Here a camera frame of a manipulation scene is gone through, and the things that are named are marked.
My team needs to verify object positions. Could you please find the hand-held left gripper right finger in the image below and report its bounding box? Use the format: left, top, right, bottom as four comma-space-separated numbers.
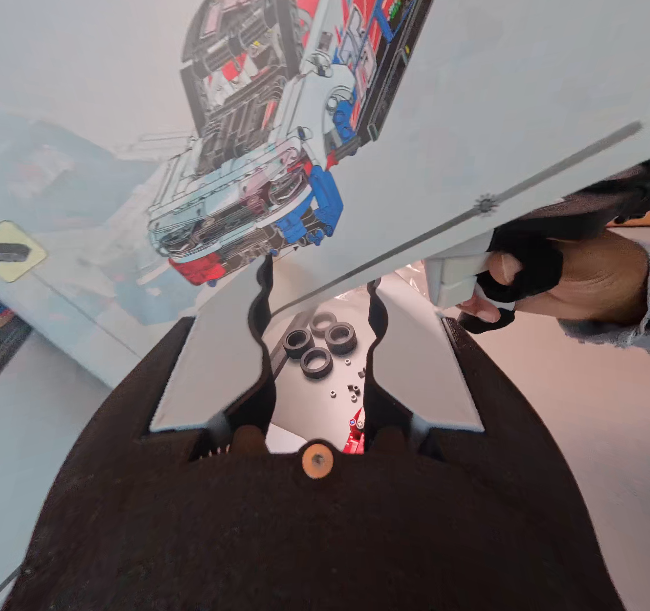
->
362, 277, 484, 450

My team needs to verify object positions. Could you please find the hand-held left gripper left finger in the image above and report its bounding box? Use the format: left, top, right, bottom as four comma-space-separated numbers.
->
149, 254, 277, 440

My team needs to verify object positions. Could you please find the toy brick race car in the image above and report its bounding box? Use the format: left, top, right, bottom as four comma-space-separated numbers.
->
342, 407, 367, 455

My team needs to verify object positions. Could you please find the car instruction booklet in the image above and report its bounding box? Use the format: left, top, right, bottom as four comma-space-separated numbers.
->
0, 0, 650, 389

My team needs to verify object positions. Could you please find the person's right forearm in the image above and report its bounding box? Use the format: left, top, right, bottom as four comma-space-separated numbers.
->
556, 244, 650, 354

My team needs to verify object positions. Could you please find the person's right hand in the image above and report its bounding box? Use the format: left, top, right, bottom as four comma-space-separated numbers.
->
456, 229, 650, 326

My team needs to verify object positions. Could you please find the black toy tire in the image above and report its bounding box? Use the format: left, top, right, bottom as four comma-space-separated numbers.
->
309, 311, 339, 338
324, 321, 358, 356
299, 346, 335, 381
282, 328, 316, 361

